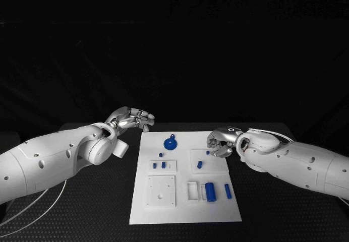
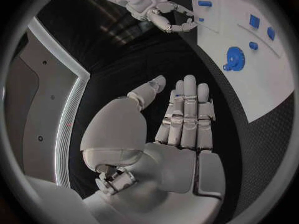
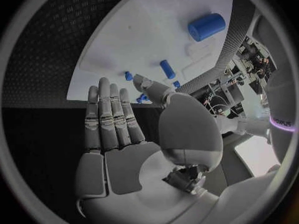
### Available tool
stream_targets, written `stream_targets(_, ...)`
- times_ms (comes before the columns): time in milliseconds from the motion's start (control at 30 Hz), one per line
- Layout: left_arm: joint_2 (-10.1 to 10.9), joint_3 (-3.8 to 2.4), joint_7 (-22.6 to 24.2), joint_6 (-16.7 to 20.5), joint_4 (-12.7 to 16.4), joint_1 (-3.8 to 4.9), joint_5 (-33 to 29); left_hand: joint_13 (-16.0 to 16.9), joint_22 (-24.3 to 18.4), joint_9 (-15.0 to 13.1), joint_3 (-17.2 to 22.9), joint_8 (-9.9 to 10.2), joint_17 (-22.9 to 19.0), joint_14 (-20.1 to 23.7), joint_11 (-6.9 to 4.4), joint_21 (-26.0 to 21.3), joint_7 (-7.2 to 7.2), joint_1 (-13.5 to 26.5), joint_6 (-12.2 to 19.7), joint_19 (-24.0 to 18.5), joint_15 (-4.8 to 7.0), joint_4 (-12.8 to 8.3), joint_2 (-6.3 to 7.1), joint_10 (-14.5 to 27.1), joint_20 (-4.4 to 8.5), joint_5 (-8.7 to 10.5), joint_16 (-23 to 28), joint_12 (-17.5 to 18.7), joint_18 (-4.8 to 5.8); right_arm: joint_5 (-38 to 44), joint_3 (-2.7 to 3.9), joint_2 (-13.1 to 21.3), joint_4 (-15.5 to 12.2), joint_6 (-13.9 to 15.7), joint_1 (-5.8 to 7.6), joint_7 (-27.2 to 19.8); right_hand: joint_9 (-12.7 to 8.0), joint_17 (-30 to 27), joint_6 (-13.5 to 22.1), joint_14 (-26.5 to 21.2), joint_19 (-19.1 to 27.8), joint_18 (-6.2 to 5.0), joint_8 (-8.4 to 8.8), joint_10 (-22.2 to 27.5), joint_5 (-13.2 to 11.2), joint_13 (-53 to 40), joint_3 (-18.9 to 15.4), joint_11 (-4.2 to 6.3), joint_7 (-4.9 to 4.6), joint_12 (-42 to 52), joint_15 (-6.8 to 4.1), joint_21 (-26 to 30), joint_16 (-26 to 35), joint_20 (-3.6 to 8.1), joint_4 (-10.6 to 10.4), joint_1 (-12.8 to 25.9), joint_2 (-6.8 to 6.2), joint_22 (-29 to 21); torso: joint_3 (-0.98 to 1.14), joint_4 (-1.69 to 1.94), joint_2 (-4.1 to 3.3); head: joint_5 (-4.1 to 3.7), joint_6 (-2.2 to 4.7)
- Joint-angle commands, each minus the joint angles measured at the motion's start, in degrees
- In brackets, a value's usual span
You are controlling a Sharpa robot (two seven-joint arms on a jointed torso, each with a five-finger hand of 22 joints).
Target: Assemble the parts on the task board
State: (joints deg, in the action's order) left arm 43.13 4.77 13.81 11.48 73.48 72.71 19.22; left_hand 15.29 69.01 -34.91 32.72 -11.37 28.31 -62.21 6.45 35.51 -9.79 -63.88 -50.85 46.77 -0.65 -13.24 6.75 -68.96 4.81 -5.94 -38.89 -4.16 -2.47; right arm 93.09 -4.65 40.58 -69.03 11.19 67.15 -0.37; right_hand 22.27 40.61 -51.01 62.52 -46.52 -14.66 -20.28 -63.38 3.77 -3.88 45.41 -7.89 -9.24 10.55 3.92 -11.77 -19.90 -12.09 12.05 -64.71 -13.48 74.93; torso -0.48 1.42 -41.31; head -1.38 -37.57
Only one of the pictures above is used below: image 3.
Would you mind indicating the small blue peg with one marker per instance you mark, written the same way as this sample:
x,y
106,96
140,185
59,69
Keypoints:
x,y
128,76

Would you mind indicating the small blue plug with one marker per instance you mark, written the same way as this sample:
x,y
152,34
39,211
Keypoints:
x,y
176,84

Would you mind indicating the long blue peg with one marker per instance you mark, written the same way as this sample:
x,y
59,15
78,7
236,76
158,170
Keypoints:
x,y
167,69

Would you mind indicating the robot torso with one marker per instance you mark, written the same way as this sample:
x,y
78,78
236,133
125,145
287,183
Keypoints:
x,y
281,104

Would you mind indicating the blue gear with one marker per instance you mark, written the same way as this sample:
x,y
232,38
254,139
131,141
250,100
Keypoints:
x,y
142,98

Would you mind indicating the white task board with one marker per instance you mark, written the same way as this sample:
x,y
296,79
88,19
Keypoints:
x,y
149,41

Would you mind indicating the large blue cylinder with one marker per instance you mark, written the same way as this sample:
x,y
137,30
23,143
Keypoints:
x,y
206,29

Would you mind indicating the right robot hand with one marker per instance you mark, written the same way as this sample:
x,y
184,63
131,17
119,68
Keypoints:
x,y
121,168

